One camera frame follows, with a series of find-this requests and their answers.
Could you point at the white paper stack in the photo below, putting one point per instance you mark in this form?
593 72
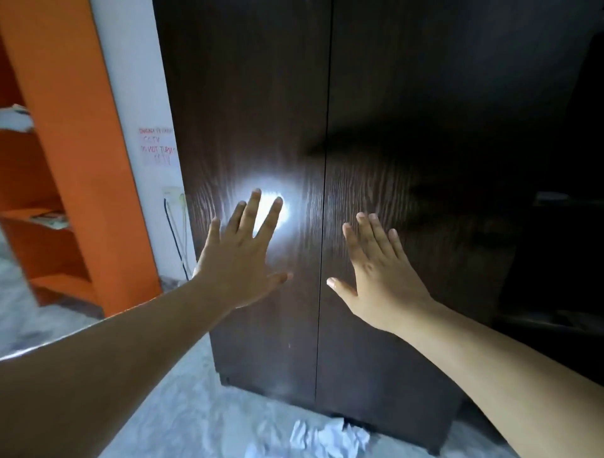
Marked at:
14 120

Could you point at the person's right forearm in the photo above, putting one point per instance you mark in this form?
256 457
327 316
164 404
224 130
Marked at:
509 391

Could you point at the white paper pile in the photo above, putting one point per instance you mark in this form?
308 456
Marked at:
330 436

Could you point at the stack of magazines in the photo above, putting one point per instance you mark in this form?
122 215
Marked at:
52 220

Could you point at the person's right hand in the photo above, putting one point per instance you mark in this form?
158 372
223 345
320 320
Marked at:
387 292

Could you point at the person's left forearm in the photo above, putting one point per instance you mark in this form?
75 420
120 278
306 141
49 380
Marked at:
94 377

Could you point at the white wall socket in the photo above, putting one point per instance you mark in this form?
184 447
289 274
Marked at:
173 193

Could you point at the orange wooden shelf unit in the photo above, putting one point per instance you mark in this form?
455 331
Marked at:
61 94

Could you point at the white wall sign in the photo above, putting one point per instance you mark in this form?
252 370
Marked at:
155 146

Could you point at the person's left hand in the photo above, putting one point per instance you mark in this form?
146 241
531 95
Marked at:
236 269

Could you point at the dark wooden cabinet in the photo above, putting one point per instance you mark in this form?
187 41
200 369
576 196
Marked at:
401 94

